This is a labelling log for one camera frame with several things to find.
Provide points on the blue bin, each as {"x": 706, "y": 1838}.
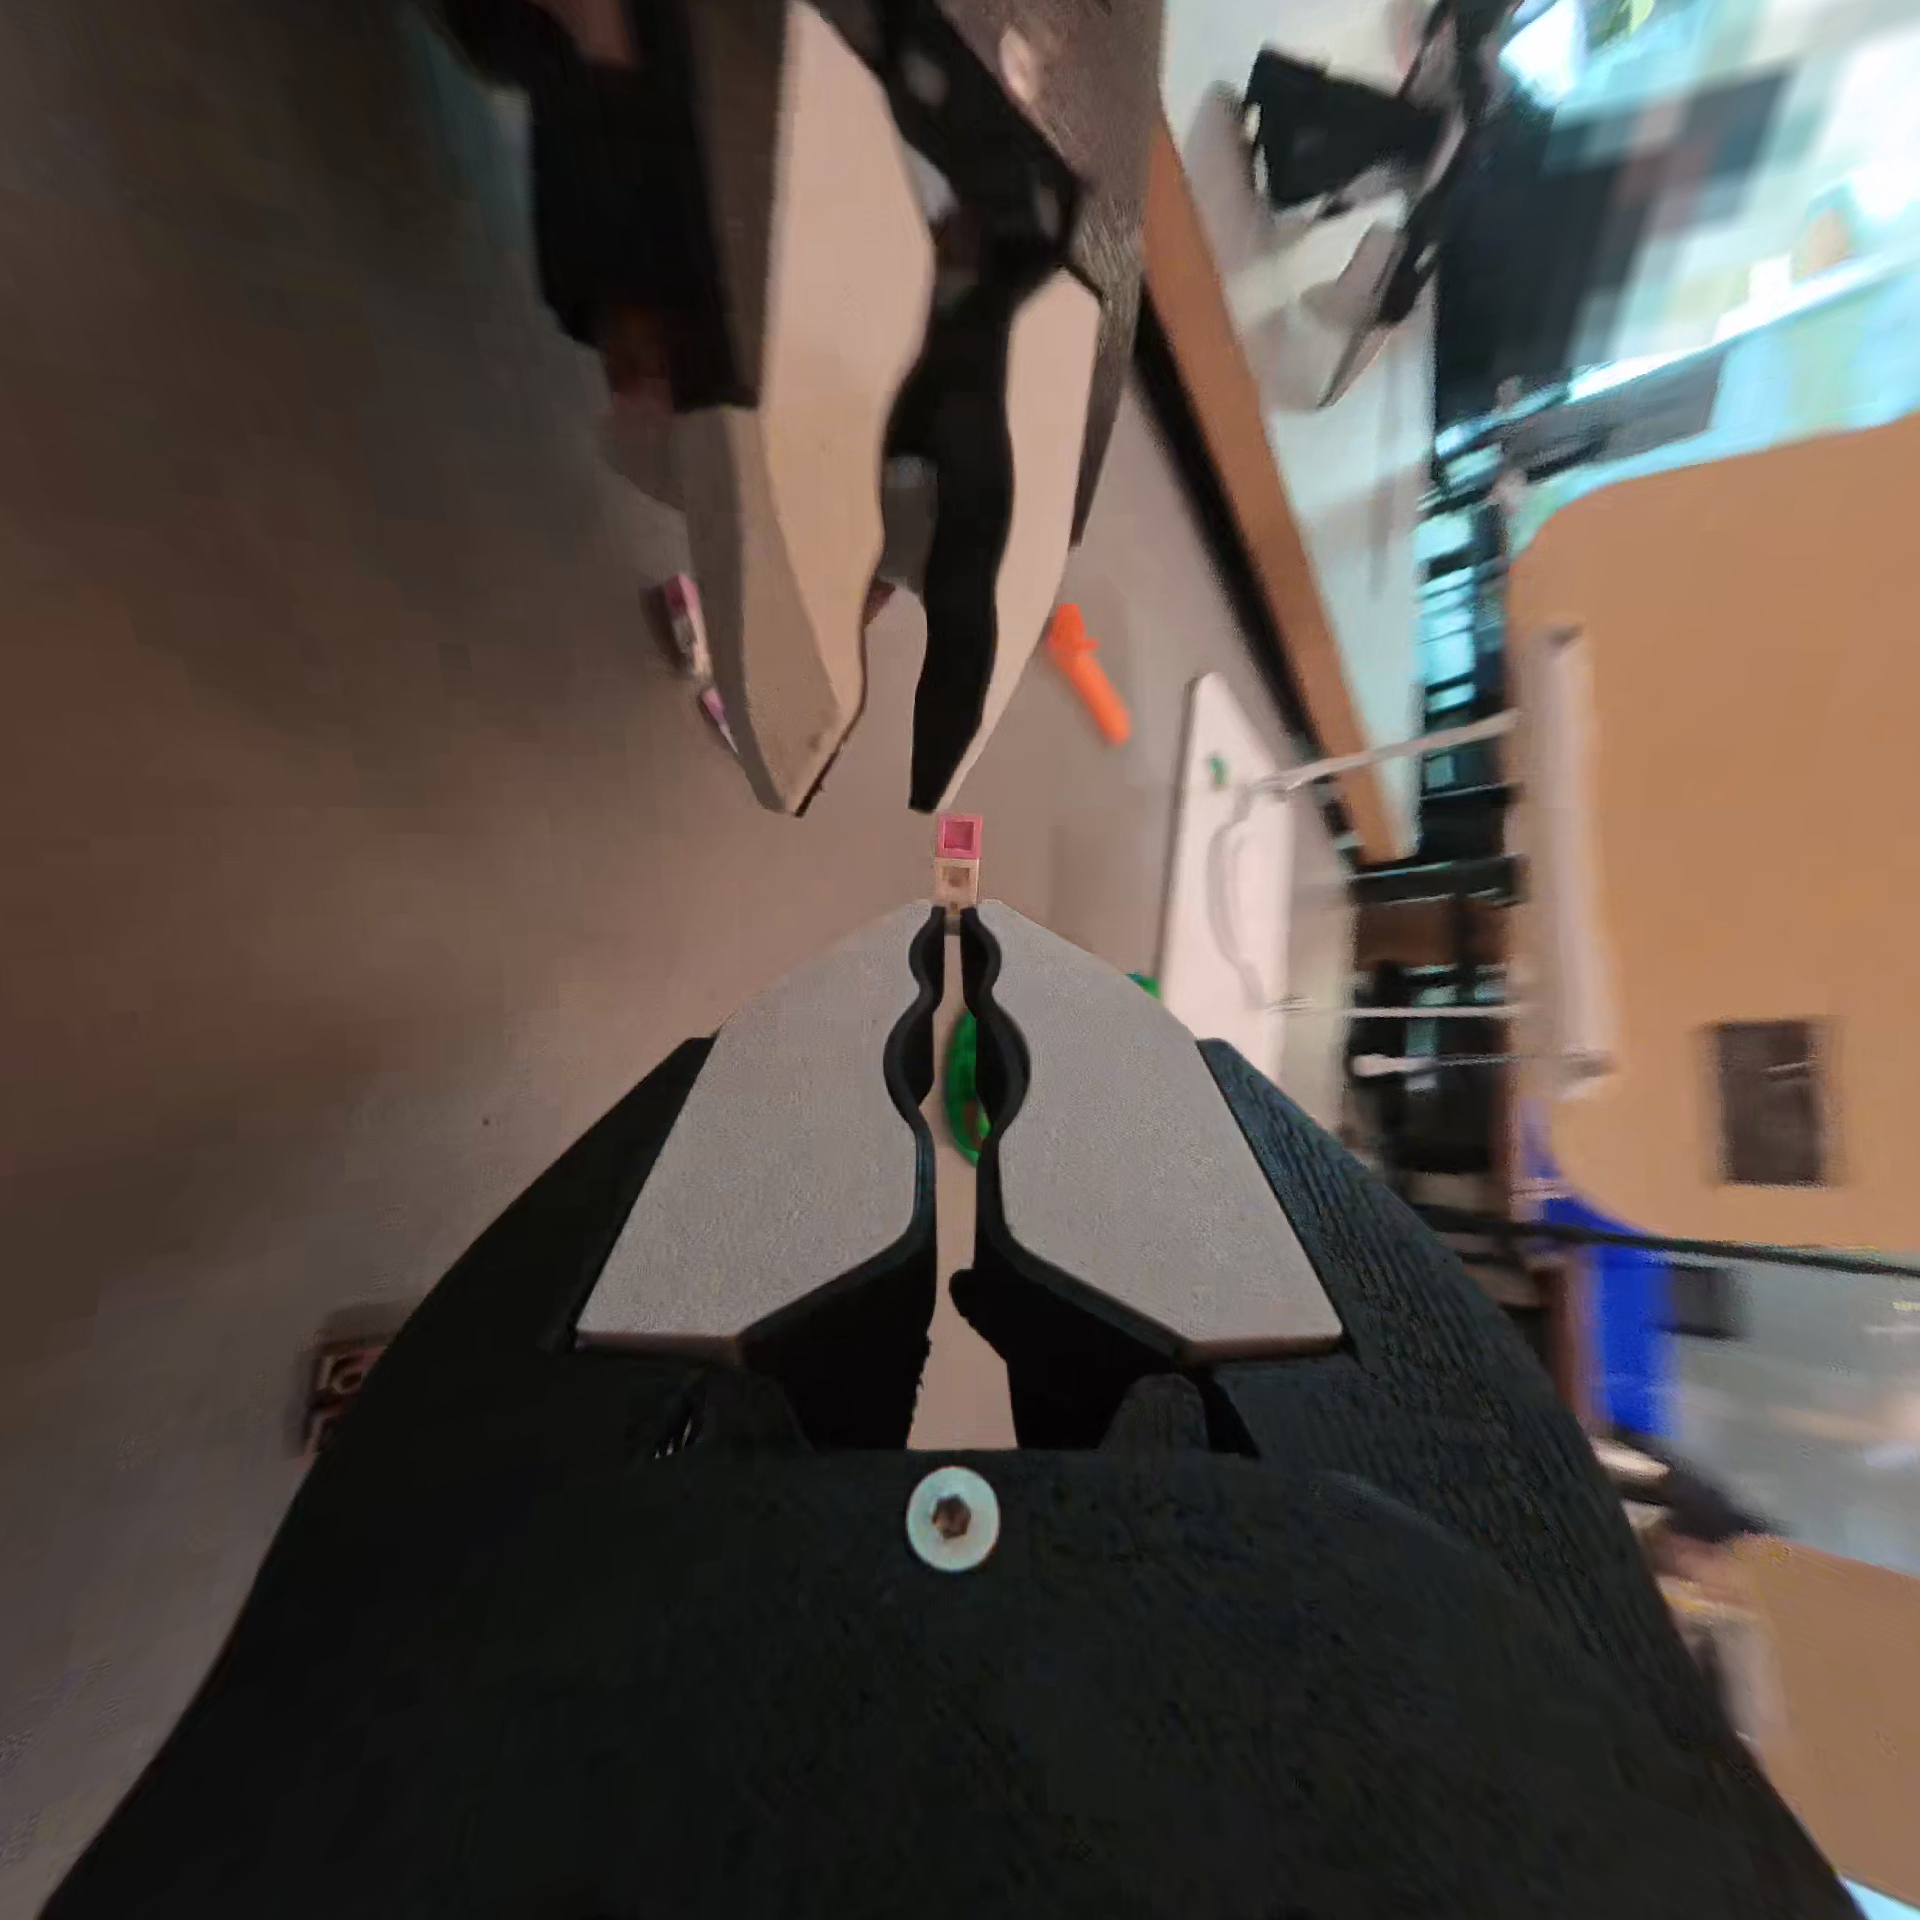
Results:
{"x": 1627, "y": 1321}

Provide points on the tan wooden cabinet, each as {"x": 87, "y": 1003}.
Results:
{"x": 1723, "y": 823}

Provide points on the small pink white lego piece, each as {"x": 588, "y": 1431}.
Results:
{"x": 958, "y": 857}

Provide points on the orange plastic piece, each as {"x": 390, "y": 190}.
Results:
{"x": 1086, "y": 674}

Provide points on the black metal rack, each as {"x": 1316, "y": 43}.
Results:
{"x": 1447, "y": 961}

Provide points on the black chair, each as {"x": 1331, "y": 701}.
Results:
{"x": 1334, "y": 136}

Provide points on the green lego assembly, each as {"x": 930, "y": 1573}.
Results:
{"x": 960, "y": 1086}

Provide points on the pink white lego assembly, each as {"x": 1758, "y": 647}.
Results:
{"x": 684, "y": 624}

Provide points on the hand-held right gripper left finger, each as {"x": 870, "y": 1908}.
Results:
{"x": 750, "y": 1156}

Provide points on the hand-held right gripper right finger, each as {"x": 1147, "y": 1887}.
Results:
{"x": 1140, "y": 1156}

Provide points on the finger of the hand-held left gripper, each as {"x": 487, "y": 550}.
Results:
{"x": 1050, "y": 448}
{"x": 823, "y": 374}

